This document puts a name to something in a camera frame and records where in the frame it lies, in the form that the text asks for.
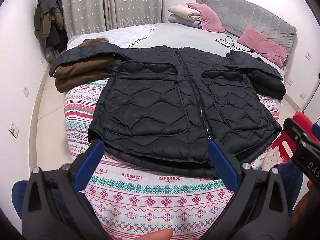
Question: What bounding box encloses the dark grey hanging coat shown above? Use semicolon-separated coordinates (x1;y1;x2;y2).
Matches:
34;0;63;39

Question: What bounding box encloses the pink velvet pillow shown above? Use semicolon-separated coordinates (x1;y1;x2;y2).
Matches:
236;25;289;68
185;3;226;33

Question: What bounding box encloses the black quilted jacket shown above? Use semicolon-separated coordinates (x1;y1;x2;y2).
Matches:
49;42;285;180

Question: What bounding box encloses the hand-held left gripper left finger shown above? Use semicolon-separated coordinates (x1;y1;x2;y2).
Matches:
22;139;111;240

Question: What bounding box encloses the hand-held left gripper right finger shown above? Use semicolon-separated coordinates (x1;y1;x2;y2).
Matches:
200;140;292;240

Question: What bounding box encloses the person's left hand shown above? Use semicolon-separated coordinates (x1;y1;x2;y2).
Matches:
139;229;173;240

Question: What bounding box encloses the grey padded headboard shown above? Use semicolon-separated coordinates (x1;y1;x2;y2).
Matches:
196;0;298;68

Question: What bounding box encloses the black charging cable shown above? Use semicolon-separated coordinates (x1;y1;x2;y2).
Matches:
216;36;255;54

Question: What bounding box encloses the grey folded blanket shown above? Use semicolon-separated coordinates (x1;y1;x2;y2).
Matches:
168;14;202;29

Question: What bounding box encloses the blue cloth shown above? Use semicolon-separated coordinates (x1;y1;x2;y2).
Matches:
11;181;31;221
277;162;304;218

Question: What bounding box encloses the beige folded blanket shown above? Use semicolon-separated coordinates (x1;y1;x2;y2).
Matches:
168;4;202;20

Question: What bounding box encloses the black folded garment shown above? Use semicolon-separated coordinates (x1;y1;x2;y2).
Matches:
249;68;287;101

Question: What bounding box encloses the patterned knit-print blanket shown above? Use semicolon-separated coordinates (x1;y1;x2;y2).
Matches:
62;79;284;240

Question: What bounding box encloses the white fringed throw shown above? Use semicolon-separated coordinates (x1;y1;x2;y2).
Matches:
67;24;158;51

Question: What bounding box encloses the brown folded coat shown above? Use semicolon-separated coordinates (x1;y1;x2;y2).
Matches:
54;37;118;93

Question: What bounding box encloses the red plastic stool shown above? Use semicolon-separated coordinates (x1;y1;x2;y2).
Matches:
271;111;320;164

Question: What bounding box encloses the bed with grey sheet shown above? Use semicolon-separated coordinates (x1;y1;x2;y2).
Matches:
66;22;287;77

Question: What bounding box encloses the olive green hanging coat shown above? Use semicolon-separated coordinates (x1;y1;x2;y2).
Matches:
41;11;64;38

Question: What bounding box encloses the grey star-print curtain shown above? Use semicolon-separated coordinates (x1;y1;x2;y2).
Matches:
55;0;166;38

